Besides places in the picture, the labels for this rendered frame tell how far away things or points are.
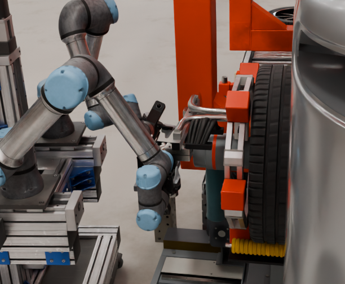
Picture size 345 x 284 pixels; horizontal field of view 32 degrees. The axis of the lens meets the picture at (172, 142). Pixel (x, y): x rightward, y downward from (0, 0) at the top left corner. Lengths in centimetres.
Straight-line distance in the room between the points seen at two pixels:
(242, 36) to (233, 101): 265
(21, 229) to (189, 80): 100
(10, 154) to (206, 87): 106
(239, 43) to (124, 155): 121
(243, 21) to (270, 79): 251
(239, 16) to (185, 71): 194
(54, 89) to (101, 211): 193
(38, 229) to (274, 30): 284
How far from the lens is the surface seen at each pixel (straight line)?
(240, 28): 461
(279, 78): 211
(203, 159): 227
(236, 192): 197
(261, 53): 545
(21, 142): 193
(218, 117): 221
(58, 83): 177
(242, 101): 199
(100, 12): 233
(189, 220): 348
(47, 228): 223
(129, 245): 330
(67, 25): 228
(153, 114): 247
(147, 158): 195
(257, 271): 273
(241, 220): 219
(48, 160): 263
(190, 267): 299
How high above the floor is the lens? 187
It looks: 25 degrees down
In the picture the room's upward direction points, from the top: 3 degrees counter-clockwise
